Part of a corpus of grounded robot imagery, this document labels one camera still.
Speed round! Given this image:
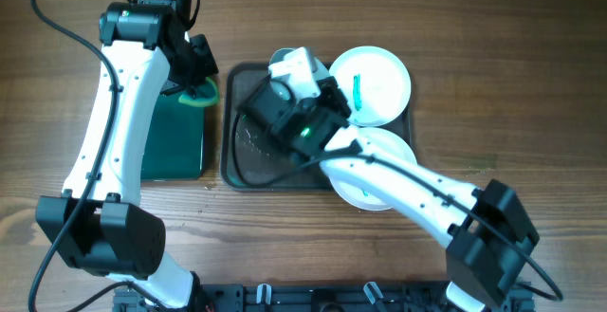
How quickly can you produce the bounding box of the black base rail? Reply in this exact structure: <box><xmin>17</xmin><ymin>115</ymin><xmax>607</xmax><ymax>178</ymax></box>
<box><xmin>112</xmin><ymin>281</ymin><xmax>536</xmax><ymax>312</ymax></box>

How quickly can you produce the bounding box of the right black cable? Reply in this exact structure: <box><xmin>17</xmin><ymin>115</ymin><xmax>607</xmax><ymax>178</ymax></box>
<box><xmin>230</xmin><ymin>79</ymin><xmax>564</xmax><ymax>303</ymax></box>

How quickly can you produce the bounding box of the green yellow sponge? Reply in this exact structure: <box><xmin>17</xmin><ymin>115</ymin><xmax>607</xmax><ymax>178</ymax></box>
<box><xmin>178</xmin><ymin>77</ymin><xmax>219</xmax><ymax>108</ymax></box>

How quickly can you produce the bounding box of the dark green water tray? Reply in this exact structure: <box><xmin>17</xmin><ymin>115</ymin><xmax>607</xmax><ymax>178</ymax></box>
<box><xmin>140</xmin><ymin>94</ymin><xmax>205</xmax><ymax>181</ymax></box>

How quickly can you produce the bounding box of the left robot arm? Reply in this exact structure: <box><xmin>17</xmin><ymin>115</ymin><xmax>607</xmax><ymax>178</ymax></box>
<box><xmin>35</xmin><ymin>0</ymin><xmax>219</xmax><ymax>311</ymax></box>

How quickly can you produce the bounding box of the dark brown serving tray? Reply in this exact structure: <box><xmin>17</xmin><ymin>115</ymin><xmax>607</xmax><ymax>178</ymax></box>
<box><xmin>220</xmin><ymin>62</ymin><xmax>414</xmax><ymax>192</ymax></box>

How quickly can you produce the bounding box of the black cable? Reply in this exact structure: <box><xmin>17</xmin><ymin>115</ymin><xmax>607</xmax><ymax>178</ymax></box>
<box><xmin>230</xmin><ymin>79</ymin><xmax>564</xmax><ymax>303</ymax></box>
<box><xmin>27</xmin><ymin>0</ymin><xmax>134</xmax><ymax>312</ymax></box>

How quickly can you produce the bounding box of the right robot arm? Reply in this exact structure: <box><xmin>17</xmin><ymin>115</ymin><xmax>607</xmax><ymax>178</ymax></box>
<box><xmin>239</xmin><ymin>77</ymin><xmax>540</xmax><ymax>311</ymax></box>

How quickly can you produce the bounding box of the left black cable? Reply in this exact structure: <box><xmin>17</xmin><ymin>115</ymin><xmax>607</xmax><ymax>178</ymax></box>
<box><xmin>27</xmin><ymin>0</ymin><xmax>134</xmax><ymax>312</ymax></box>

